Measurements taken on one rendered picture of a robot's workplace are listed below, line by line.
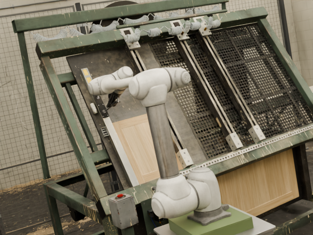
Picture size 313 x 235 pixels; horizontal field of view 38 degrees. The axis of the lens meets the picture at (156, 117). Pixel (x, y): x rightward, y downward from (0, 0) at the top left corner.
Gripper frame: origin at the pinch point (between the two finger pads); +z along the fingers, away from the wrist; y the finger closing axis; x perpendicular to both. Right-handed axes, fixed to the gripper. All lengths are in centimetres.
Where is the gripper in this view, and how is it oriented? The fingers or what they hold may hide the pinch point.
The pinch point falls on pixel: (109, 104)
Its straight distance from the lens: 312.2
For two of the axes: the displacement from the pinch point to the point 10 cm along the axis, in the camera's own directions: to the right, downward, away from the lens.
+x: 8.4, -2.3, 4.9
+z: -3.4, 4.7, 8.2
